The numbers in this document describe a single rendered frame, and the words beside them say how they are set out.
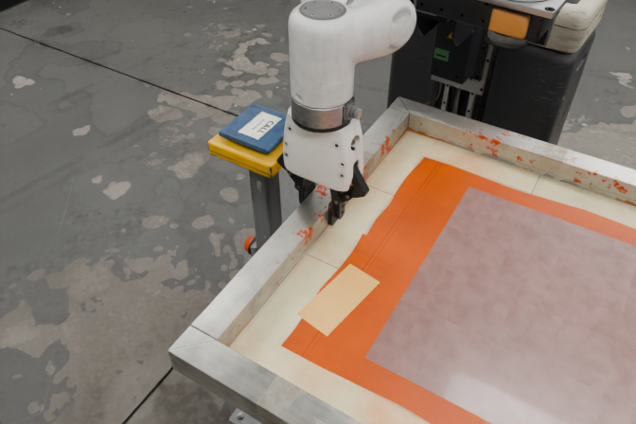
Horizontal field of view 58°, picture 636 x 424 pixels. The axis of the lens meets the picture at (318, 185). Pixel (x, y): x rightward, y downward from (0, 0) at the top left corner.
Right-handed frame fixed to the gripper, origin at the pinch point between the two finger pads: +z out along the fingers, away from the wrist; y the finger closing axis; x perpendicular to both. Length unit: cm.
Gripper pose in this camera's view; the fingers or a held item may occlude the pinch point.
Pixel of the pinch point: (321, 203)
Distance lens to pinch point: 80.3
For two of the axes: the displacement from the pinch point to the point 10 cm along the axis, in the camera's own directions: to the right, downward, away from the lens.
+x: -5.2, 5.7, -6.4
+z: 0.0, 7.5, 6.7
